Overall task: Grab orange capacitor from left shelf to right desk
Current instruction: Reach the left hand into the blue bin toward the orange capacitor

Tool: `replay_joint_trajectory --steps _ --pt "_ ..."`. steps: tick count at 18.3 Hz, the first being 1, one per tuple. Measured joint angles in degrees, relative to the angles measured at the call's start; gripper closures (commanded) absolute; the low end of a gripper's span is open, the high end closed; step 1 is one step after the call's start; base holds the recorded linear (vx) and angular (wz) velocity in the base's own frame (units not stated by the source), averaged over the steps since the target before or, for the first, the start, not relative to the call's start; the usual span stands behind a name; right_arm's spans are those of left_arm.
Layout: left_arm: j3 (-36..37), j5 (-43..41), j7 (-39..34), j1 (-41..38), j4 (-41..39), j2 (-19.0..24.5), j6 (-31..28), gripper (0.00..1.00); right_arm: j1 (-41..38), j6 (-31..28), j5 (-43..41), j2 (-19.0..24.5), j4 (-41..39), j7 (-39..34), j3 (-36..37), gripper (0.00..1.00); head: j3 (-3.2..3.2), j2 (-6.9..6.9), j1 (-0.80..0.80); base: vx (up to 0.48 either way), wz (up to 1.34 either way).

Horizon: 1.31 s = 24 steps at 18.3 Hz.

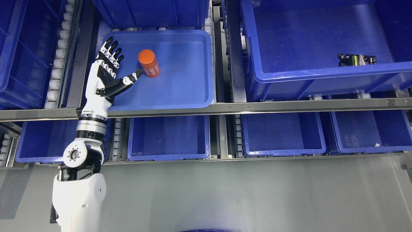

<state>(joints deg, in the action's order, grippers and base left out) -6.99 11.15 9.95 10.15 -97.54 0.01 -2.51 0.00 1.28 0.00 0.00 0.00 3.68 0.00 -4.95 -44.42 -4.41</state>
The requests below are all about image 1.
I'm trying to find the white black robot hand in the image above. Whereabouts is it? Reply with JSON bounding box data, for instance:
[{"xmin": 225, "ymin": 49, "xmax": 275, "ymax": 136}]
[{"xmin": 79, "ymin": 36, "xmax": 144, "ymax": 120}]

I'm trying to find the orange cylindrical capacitor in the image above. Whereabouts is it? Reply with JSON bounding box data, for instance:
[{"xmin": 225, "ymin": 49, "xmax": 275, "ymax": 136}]
[{"xmin": 138, "ymin": 49, "xmax": 160, "ymax": 78}]

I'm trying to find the white roller track left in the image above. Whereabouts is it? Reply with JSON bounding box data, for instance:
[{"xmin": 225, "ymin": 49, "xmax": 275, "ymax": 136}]
[{"xmin": 44, "ymin": 0, "xmax": 78, "ymax": 110}]

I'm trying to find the blue bin top centre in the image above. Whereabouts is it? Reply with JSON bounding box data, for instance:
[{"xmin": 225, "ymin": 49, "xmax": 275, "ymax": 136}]
[{"xmin": 93, "ymin": 0, "xmax": 210, "ymax": 28}]

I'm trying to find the shallow blue tray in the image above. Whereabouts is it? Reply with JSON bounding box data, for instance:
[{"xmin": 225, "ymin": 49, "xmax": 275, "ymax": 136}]
[{"xmin": 103, "ymin": 30, "xmax": 214, "ymax": 111}]

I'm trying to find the lower blue bin left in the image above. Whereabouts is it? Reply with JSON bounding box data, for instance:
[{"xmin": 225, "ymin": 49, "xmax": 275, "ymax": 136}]
[{"xmin": 16, "ymin": 115, "xmax": 113, "ymax": 168}]

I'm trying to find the blue bin far left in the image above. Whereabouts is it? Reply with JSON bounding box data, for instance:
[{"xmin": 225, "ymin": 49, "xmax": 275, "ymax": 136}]
[{"xmin": 0, "ymin": 0, "xmax": 67, "ymax": 110}]

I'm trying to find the lower blue bin right centre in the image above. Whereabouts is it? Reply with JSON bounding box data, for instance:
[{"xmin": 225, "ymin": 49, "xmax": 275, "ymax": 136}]
[{"xmin": 241, "ymin": 112, "xmax": 326, "ymax": 157}]

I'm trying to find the large blue bin right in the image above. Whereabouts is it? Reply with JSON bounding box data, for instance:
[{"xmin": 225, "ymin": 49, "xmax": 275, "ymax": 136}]
[{"xmin": 239, "ymin": 0, "xmax": 412, "ymax": 102}]

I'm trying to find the small green black circuit module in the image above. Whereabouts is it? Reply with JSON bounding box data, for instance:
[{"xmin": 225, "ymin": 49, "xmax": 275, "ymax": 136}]
[{"xmin": 338, "ymin": 54, "xmax": 377, "ymax": 67}]

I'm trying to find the lower blue bin far right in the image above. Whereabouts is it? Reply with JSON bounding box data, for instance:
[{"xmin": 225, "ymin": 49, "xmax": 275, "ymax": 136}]
[{"xmin": 321, "ymin": 110, "xmax": 412, "ymax": 155}]

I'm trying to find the metal shelf front rail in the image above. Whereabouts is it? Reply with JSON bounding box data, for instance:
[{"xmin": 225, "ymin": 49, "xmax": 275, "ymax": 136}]
[{"xmin": 0, "ymin": 98, "xmax": 412, "ymax": 122}]

